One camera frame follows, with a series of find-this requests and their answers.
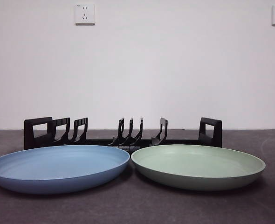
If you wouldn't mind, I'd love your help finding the black plastic plate rack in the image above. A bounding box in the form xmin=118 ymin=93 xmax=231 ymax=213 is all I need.
xmin=24 ymin=116 xmax=223 ymax=154

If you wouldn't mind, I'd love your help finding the green round plate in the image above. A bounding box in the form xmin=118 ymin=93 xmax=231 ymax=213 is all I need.
xmin=130 ymin=144 xmax=266 ymax=191

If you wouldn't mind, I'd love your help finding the blue round plate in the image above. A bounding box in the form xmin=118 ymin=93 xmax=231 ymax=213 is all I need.
xmin=0 ymin=144 xmax=131 ymax=195

